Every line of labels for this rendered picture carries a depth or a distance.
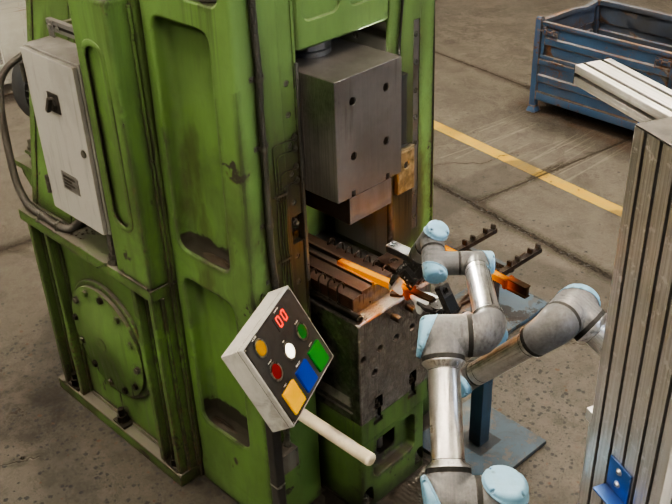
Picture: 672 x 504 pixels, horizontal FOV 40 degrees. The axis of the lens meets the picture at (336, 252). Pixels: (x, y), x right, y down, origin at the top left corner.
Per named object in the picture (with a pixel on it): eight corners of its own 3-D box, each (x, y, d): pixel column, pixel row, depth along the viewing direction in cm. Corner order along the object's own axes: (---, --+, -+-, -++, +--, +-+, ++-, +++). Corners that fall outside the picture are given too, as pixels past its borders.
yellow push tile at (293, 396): (306, 398, 266) (293, 378, 263) (297, 415, 259) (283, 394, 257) (301, 399, 267) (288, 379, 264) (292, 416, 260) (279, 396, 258)
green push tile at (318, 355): (330, 357, 282) (317, 338, 279) (321, 372, 275) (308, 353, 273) (325, 358, 283) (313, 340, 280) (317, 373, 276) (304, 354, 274)
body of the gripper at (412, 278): (408, 292, 298) (423, 272, 289) (391, 273, 301) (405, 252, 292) (423, 283, 303) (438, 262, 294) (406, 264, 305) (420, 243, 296)
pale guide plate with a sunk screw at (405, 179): (414, 187, 331) (415, 144, 323) (398, 195, 326) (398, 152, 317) (410, 185, 333) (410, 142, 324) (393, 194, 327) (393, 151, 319)
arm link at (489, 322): (517, 328, 237) (493, 239, 279) (474, 329, 237) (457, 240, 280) (514, 365, 242) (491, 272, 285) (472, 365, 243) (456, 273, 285)
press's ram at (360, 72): (418, 163, 307) (419, 48, 286) (338, 204, 284) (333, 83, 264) (330, 130, 333) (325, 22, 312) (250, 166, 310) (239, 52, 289)
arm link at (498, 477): (530, 534, 228) (534, 495, 221) (476, 534, 228) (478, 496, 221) (523, 498, 238) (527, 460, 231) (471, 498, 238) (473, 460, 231)
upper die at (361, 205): (391, 202, 304) (391, 177, 299) (350, 225, 292) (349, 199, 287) (304, 166, 330) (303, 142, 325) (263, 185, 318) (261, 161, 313)
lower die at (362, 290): (391, 290, 323) (391, 270, 318) (353, 315, 311) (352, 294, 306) (309, 250, 348) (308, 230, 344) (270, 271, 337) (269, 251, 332)
